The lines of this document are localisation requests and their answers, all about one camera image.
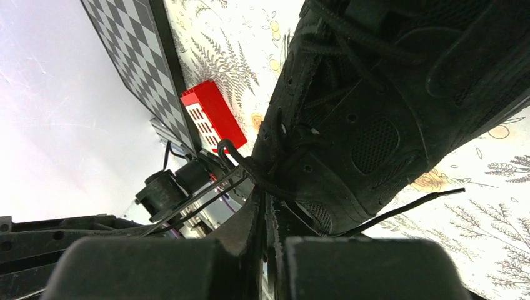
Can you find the black sneaker shoe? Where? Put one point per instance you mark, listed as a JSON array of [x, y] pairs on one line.
[[373, 94]]

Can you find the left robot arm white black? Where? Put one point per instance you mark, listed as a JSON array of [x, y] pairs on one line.
[[174, 190]]

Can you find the black white chessboard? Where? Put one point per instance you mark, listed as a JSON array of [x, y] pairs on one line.
[[138, 38]]

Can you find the red toy calculator block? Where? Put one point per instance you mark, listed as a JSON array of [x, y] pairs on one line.
[[212, 116]]

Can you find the black shoelace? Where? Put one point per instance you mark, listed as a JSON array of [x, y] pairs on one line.
[[255, 173]]

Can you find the floral patterned table mat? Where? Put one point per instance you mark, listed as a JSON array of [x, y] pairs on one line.
[[242, 47]]

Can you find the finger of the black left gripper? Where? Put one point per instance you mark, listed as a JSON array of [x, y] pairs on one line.
[[92, 257]]

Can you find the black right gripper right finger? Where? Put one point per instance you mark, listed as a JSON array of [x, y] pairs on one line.
[[303, 265]]

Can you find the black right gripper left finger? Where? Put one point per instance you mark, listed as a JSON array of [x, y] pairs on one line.
[[226, 264]]

